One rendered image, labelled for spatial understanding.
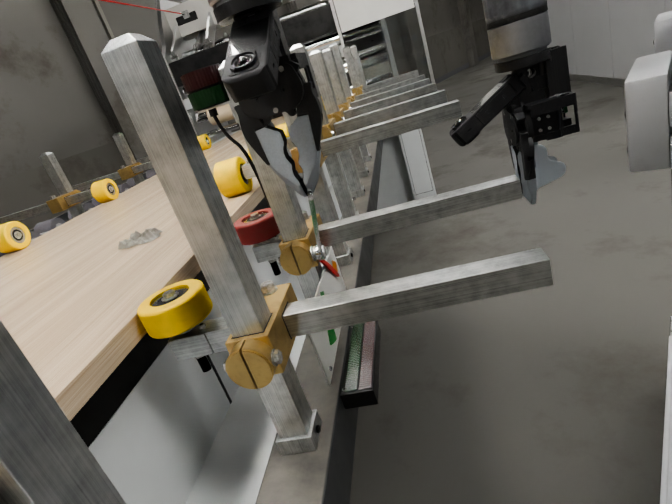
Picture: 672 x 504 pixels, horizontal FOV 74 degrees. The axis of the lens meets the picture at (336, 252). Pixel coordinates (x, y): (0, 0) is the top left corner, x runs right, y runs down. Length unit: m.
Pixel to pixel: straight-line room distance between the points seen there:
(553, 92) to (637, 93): 0.20
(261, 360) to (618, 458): 1.13
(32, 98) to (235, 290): 5.06
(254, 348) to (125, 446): 0.24
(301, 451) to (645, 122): 0.50
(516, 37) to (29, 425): 0.62
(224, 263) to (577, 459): 1.16
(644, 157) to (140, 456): 0.65
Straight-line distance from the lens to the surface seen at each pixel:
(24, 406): 0.25
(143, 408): 0.66
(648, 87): 0.52
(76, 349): 0.57
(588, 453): 1.44
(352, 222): 0.72
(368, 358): 0.66
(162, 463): 0.69
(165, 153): 0.43
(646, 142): 0.53
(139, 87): 0.43
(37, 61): 5.58
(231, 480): 0.72
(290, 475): 0.56
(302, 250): 0.67
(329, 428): 0.58
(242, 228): 0.73
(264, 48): 0.45
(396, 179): 3.43
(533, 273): 0.49
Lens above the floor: 1.08
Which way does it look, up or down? 21 degrees down
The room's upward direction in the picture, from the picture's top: 19 degrees counter-clockwise
